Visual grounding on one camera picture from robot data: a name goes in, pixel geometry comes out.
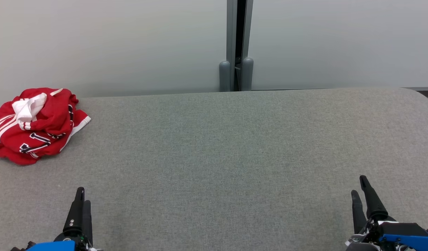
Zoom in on red jersey shirt white trim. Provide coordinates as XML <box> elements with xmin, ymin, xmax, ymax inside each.
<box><xmin>0</xmin><ymin>88</ymin><xmax>91</xmax><ymax>165</ymax></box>

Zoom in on rounded grey post foot cap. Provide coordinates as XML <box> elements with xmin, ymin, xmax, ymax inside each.
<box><xmin>219</xmin><ymin>61</ymin><xmax>231</xmax><ymax>92</ymax></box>
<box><xmin>241</xmin><ymin>57</ymin><xmax>254</xmax><ymax>91</ymax></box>

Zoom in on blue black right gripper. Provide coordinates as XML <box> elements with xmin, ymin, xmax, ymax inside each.
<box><xmin>346</xmin><ymin>175</ymin><xmax>428</xmax><ymax>251</ymax></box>

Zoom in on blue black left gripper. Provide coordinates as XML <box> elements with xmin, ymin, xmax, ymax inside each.
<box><xmin>25</xmin><ymin>187</ymin><xmax>103</xmax><ymax>251</ymax></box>

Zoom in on grey metal partition post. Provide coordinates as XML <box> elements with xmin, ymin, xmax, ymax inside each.
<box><xmin>226</xmin><ymin>0</ymin><xmax>254</xmax><ymax>92</ymax></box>

